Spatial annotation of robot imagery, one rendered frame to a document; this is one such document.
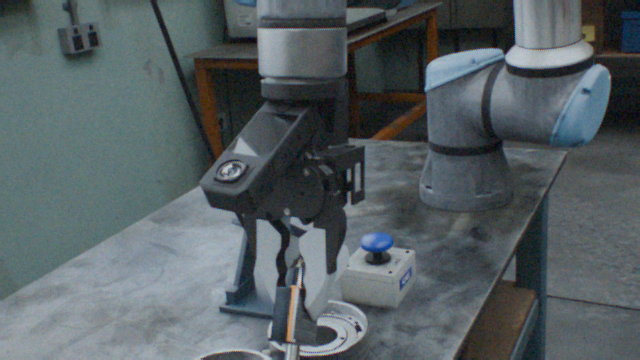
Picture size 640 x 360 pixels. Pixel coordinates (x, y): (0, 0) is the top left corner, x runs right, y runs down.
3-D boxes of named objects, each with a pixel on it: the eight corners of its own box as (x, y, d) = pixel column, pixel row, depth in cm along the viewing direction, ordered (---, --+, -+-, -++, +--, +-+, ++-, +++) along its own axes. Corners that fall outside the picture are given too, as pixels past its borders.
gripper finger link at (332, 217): (352, 270, 60) (342, 170, 58) (344, 276, 58) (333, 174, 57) (305, 267, 62) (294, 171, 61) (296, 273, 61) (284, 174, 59)
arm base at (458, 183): (437, 174, 123) (435, 120, 120) (524, 182, 116) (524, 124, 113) (406, 206, 111) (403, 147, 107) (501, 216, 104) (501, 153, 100)
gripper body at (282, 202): (367, 207, 65) (368, 76, 62) (322, 232, 57) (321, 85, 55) (297, 197, 68) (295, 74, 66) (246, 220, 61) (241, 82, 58)
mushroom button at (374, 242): (387, 283, 83) (385, 245, 81) (357, 278, 85) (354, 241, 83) (400, 268, 86) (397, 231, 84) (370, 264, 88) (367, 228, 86)
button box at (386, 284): (396, 310, 82) (394, 273, 80) (342, 300, 85) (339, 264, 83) (420, 278, 88) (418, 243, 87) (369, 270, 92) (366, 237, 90)
